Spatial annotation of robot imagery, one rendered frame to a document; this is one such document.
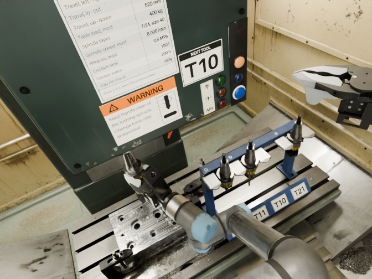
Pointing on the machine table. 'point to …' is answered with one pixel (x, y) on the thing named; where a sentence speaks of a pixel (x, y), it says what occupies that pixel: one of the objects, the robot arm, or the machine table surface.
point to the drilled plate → (139, 251)
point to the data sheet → (121, 42)
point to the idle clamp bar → (193, 187)
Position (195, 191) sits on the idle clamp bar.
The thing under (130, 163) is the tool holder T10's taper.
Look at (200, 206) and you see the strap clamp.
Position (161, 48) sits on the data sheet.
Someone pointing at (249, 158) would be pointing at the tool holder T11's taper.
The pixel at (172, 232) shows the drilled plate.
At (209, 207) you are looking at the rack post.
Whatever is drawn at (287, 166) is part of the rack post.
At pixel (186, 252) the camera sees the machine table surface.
